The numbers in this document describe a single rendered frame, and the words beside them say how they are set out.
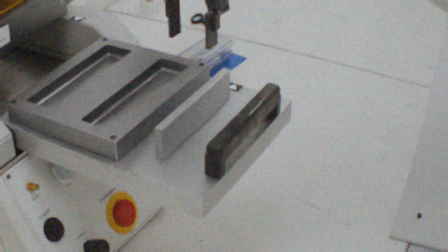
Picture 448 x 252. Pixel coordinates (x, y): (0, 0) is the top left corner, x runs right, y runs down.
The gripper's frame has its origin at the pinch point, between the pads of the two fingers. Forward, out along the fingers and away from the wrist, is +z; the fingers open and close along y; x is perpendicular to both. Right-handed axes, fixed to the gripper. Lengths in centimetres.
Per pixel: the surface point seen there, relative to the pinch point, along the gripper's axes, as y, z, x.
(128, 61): 17.5, -15.1, -37.5
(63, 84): 12.8, -13.8, -44.8
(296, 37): 8.8, 10.0, 25.5
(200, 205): 39, -12, -52
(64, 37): 1.4, -12.5, -33.2
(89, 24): 6.2, -15.5, -32.6
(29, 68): -2.0, -8.6, -38.0
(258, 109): 38, -16, -40
